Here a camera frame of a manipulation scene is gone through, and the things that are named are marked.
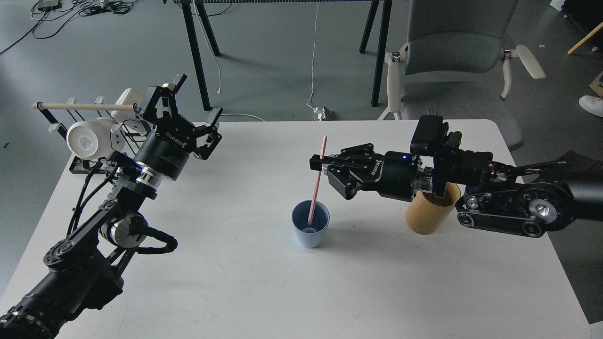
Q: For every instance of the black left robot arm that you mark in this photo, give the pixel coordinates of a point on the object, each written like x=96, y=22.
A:
x=85, y=268

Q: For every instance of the pink chopstick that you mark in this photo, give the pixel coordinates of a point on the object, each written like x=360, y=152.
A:
x=317, y=181

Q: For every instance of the bamboo cylinder holder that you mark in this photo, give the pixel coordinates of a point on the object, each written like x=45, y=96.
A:
x=427, y=212

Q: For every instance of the grey office chair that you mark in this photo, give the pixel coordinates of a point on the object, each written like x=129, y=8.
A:
x=462, y=36

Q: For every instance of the white shoe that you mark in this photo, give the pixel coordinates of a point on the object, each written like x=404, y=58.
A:
x=592, y=104

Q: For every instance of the white power adapter on floor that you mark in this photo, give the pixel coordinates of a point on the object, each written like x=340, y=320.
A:
x=323, y=114

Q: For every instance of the wooden stick top right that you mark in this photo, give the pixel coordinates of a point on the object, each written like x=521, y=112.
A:
x=584, y=39

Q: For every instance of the black table legs left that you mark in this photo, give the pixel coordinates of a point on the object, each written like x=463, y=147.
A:
x=191, y=9

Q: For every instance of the white mug on rack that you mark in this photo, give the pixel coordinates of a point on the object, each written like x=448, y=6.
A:
x=90, y=140

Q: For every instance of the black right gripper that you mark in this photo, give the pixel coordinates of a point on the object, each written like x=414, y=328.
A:
x=360, y=168

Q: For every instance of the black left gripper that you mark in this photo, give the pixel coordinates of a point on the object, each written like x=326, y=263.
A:
x=167, y=148

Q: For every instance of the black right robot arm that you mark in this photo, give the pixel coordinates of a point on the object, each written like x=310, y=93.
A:
x=527, y=201

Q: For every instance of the light blue cup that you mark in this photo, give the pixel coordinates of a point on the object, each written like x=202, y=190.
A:
x=310, y=236

